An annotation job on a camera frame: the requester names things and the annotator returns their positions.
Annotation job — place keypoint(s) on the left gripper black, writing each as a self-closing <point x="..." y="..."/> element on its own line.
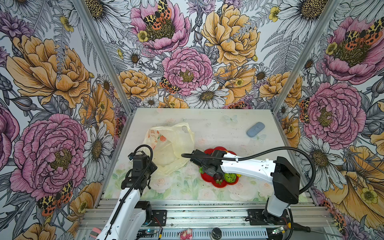
<point x="153" y="168"/>

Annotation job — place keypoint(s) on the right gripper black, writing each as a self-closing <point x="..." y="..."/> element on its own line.
<point x="205" y="170"/>

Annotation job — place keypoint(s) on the dark brown fruit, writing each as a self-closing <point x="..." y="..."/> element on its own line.
<point x="218" y="179"/>

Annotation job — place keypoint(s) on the green pear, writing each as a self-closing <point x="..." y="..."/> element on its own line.
<point x="230" y="178"/>

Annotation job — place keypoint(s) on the cream plastic bag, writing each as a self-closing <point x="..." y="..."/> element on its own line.
<point x="168" y="145"/>

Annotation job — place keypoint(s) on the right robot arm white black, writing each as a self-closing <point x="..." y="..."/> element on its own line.
<point x="280" y="173"/>

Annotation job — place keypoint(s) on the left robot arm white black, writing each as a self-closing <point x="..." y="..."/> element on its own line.
<point x="130" y="213"/>

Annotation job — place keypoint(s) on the red flower-shaped plate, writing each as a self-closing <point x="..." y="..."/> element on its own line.
<point x="209" y="179"/>

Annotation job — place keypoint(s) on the grey-blue oval case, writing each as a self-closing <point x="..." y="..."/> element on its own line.
<point x="255" y="129"/>

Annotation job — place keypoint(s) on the black round knob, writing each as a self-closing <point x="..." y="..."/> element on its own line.
<point x="216" y="234"/>

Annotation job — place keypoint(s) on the pink white small object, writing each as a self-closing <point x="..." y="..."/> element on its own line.
<point x="186" y="234"/>

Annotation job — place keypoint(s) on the black screwdriver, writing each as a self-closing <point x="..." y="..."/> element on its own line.
<point x="298" y="227"/>

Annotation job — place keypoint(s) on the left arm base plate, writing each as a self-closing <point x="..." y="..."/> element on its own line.
<point x="159" y="218"/>

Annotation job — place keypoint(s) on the aluminium rail frame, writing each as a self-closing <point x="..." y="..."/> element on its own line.
<point x="203" y="216"/>

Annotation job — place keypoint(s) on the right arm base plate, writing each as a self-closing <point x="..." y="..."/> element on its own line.
<point x="260" y="217"/>

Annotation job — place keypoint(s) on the right aluminium corner post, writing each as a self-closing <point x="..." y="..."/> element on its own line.
<point x="313" y="38"/>

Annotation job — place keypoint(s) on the aluminium corner post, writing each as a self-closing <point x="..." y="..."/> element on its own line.
<point x="97" y="41"/>
<point x="313" y="38"/>

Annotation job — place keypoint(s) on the left aluminium corner post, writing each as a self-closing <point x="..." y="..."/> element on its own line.
<point x="97" y="41"/>

